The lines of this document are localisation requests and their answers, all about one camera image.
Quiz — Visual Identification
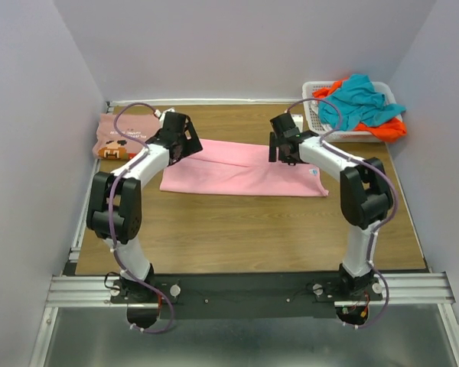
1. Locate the bright pink t shirt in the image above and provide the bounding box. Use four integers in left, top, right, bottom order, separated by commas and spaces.
160, 139, 328, 197

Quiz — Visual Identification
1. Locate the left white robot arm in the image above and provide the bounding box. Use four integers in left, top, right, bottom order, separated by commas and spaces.
86, 110, 203, 302

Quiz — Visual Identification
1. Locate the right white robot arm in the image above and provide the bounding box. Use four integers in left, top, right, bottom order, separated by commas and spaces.
269, 112, 397, 300

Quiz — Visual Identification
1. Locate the white plastic laundry basket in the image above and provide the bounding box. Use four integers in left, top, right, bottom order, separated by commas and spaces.
302, 81, 396, 143

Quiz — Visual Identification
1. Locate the folded dusty pink printed shirt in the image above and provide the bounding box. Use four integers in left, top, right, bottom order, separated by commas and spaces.
93, 114, 161, 161

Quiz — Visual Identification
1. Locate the teal t shirt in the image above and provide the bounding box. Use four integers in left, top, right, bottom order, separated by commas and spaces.
318, 74, 406, 131

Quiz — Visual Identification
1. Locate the orange t shirt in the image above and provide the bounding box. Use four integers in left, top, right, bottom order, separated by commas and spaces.
310, 77, 407, 143

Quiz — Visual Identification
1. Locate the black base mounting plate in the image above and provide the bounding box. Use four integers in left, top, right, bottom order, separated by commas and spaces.
109, 271, 383, 320

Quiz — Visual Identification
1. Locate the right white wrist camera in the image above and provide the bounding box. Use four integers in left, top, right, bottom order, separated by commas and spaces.
291, 114, 304, 132

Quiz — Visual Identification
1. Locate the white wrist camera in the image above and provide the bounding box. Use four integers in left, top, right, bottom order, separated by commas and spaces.
154, 108, 175, 125
291, 114, 304, 132

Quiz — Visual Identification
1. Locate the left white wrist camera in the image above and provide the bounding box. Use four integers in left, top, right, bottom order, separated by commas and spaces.
154, 108, 175, 125

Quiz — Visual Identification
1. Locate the aluminium rail frame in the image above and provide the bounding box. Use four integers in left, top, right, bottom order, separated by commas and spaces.
28, 99, 459, 367

